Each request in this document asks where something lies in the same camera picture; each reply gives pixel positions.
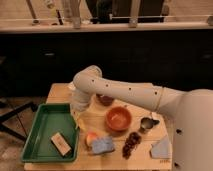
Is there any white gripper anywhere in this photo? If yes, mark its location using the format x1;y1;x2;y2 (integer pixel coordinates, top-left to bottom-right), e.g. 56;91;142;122
70;97;90;121

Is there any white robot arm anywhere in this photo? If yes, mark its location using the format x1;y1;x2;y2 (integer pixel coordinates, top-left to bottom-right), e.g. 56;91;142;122
71;65;213;171

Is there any green plastic tray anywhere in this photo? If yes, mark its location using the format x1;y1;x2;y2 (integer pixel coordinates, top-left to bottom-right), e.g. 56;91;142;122
21;103;79;163

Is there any white paper cup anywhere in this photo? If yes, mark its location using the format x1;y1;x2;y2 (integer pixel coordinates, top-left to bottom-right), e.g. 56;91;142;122
68;82;75;91

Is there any dark purple bowl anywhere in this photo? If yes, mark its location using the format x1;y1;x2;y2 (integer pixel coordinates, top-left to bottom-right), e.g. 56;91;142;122
96;94;114;106

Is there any peach fruit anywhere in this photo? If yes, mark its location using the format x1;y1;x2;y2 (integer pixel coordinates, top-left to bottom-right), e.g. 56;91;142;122
85;132;98;147

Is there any orange bowl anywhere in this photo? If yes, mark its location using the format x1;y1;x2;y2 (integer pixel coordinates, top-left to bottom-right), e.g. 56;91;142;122
105;106;132;131

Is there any wooden block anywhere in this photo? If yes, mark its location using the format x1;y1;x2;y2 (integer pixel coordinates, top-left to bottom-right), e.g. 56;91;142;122
51;133;72;156

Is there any blue sponge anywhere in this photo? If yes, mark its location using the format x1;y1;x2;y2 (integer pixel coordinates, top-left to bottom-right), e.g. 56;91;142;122
91;137;115;155

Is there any brown grape bunch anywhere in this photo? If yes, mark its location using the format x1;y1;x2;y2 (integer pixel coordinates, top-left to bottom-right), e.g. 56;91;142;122
122;132;142;159

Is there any black chair base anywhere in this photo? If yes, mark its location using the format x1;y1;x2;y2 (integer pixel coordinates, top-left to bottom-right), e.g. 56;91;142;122
0;99;39;143

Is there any blue cloth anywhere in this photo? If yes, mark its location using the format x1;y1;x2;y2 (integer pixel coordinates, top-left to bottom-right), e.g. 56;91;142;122
150;136;171;159

